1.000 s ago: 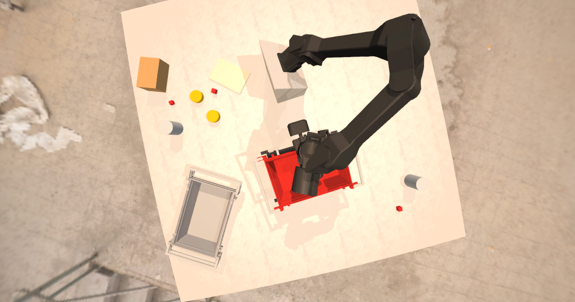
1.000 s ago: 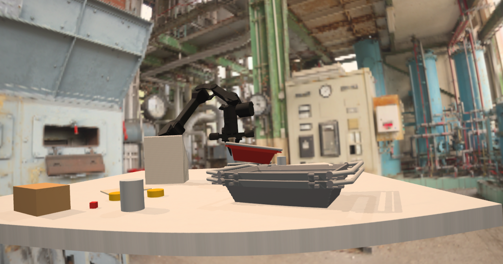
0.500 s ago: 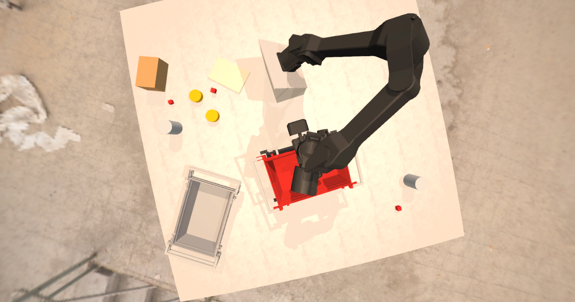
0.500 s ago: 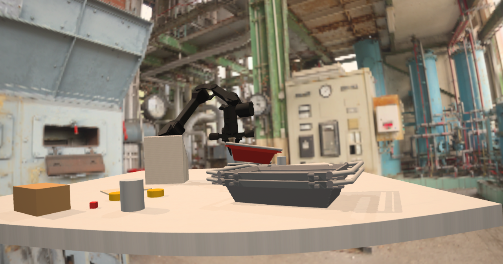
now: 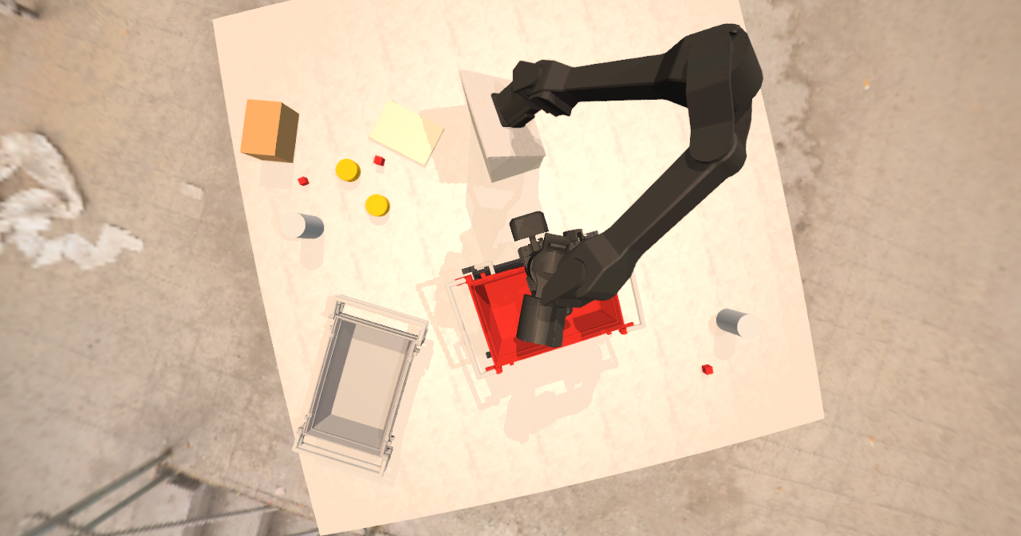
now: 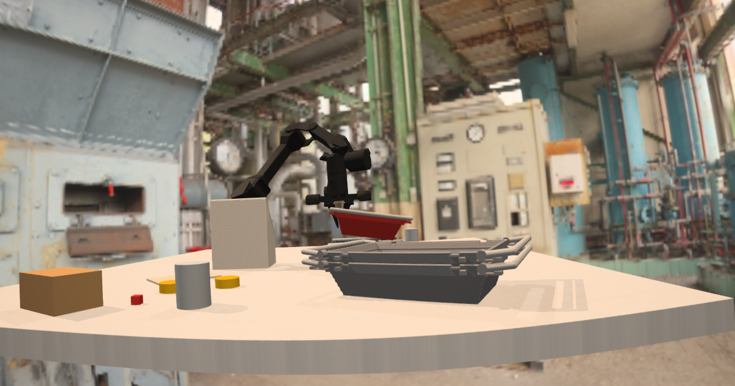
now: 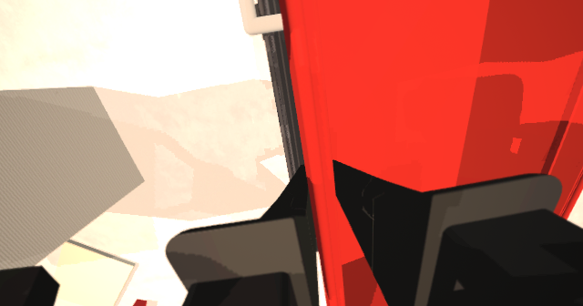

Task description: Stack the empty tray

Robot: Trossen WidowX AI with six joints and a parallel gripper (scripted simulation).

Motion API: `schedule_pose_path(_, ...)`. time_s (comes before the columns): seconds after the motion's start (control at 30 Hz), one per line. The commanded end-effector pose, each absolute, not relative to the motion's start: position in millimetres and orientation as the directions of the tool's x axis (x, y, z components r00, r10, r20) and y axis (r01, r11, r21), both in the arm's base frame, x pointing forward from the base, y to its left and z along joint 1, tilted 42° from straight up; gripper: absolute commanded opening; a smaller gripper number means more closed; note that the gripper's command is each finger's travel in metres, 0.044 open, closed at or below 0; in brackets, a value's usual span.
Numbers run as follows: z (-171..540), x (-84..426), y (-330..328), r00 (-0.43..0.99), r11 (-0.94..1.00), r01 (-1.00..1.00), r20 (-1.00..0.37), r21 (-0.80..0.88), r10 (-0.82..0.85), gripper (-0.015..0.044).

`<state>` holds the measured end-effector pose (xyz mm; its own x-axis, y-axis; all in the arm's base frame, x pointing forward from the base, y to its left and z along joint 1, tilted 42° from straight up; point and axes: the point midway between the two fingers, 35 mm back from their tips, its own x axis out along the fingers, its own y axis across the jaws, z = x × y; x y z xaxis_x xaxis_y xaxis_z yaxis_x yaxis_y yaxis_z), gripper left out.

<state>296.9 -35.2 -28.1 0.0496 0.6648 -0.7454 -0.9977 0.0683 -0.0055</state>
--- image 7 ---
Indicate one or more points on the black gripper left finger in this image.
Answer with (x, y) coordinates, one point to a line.
(283, 239)

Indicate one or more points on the small red block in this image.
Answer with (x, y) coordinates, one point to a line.
(140, 303)

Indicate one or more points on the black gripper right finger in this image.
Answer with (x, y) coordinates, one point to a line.
(400, 229)

